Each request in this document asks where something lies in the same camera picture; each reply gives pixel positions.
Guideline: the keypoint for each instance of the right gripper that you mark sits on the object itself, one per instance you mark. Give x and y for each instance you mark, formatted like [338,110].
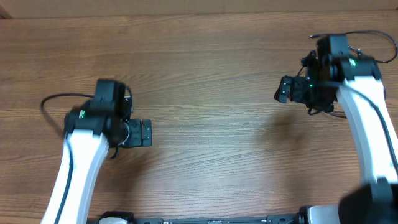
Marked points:
[297,83]

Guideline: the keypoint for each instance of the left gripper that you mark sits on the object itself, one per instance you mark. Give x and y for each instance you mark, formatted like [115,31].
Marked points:
[137,139]

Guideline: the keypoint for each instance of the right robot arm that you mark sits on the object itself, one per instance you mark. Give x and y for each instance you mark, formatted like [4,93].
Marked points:
[336,72]

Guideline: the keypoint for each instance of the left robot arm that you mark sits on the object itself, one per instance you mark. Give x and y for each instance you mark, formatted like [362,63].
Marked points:
[90,131]

